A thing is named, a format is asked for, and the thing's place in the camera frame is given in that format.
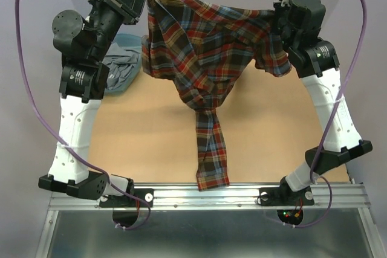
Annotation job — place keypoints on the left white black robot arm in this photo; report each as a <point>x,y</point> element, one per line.
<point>83,44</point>

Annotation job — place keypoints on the plaid long sleeve shirt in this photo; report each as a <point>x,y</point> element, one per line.
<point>203,49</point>

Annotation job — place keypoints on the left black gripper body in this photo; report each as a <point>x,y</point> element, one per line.
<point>105,22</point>

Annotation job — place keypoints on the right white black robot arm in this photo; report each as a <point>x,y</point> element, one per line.
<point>298,22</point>

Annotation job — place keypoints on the aluminium front rail frame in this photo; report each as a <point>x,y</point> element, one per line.
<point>219,223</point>

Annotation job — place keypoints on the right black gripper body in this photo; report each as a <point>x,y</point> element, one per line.
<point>281,21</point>

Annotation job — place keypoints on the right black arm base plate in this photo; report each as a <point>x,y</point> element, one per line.
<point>269,196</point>

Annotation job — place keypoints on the teal plastic basket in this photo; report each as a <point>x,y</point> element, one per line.
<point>130,61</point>

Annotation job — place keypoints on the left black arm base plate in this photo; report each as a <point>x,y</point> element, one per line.
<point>146,194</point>

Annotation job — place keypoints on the grey long sleeve shirt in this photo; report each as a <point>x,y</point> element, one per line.
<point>121,64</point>

